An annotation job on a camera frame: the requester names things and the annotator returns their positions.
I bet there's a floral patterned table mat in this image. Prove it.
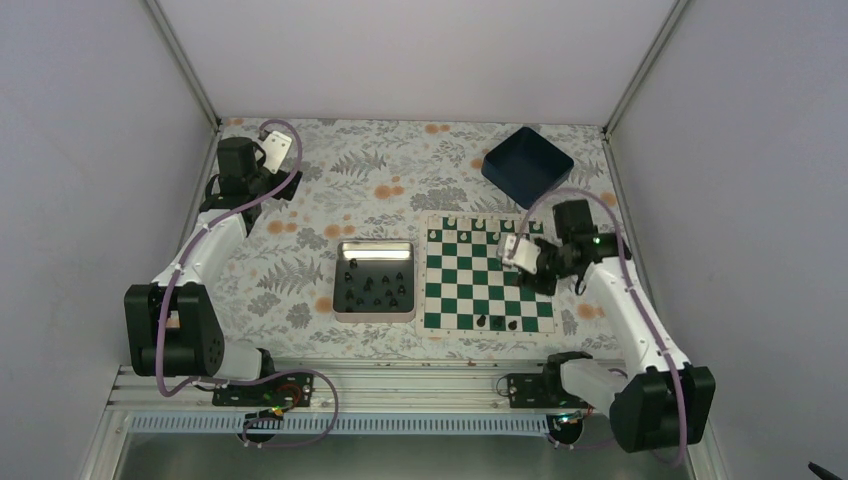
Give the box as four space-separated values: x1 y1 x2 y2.
211 120 621 361

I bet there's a metal tin of chess pieces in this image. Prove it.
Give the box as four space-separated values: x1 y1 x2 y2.
332 239 417 324

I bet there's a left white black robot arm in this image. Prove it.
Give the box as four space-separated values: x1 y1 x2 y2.
124 131 302 405

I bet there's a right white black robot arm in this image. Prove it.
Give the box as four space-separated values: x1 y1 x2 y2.
519 200 716 453

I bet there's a dark blue square bin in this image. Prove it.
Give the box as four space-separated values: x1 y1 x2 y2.
481 126 575 209

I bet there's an aluminium front rail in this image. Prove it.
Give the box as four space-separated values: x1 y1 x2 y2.
105 360 705 415

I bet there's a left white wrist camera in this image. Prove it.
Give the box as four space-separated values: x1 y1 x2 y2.
260 131 293 174

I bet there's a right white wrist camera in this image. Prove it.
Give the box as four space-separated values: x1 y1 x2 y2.
497 233 542 274

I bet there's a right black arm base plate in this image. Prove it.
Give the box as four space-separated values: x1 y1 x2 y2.
495 373 569 409

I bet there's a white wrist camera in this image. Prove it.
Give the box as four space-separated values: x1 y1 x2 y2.
260 131 293 174
497 233 542 274

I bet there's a green white chess board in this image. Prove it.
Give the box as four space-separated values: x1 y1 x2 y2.
415 210 562 341

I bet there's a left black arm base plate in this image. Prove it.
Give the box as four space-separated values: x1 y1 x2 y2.
212 372 314 409

